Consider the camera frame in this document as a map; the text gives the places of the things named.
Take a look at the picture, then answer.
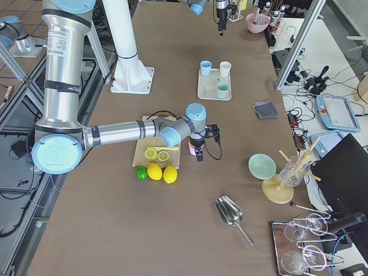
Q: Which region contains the clear glass cup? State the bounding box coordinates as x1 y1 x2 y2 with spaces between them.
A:
279 156 312 187

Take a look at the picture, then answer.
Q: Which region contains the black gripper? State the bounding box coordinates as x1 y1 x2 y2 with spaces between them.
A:
215 0 229 36
189 133 205 162

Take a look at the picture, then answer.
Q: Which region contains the green lime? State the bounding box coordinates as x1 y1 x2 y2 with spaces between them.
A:
135 167 148 180

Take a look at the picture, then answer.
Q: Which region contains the pink cup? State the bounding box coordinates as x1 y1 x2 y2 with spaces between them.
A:
188 142 196 156

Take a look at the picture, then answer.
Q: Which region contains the cream cup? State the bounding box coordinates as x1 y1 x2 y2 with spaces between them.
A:
220 61 232 78

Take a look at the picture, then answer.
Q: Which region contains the metal glass rack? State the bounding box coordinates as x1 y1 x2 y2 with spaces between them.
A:
270 212 344 275

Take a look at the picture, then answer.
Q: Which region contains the grey folded cloth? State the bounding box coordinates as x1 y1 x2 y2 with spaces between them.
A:
252 102 279 120

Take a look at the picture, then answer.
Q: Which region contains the wine glass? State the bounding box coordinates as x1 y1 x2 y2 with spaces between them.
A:
284 213 328 242
281 245 327 275

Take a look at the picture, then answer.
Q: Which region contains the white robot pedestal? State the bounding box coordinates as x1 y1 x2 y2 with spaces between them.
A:
102 0 154 95

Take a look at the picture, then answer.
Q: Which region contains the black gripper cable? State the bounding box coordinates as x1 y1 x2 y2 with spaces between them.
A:
146 110 223 161

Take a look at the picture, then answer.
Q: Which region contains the green cup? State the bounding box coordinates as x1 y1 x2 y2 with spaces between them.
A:
217 82 229 99

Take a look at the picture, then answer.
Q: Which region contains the aluminium frame post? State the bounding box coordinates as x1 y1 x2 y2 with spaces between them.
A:
275 0 326 91

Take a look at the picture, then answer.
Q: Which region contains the blue cup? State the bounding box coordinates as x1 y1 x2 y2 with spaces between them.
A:
200 60 212 76

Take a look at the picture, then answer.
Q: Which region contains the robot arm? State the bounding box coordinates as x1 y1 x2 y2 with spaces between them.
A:
31 1 207 175
179 0 236 36

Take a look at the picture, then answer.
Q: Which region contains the black monitor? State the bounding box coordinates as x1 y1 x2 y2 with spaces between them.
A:
311 134 367 214

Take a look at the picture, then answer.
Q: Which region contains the whole yellow lemon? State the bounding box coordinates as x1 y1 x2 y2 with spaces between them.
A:
163 166 178 184
147 163 163 181

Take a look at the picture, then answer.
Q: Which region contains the yellow plastic knife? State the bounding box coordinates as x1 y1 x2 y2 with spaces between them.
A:
146 146 179 151

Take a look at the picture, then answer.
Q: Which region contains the wooden cup stand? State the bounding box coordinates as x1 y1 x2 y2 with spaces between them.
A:
262 138 321 204

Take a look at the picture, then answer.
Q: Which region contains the purple cloth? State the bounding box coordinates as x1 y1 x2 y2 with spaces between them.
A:
254 101 272 106

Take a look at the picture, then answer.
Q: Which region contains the pink bowl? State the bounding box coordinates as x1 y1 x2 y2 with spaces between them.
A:
246 13 270 33

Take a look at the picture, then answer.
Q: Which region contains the teach pendant tablet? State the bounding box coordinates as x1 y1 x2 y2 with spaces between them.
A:
316 95 361 132

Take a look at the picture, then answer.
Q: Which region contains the cream rabbit tray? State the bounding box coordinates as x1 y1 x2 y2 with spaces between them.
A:
197 68 232 101

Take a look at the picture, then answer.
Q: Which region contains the green bowl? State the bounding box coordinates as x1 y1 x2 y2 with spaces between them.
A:
248 154 277 180

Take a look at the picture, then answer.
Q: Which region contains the lemon slice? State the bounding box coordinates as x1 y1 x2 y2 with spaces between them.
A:
144 148 158 161
158 151 170 162

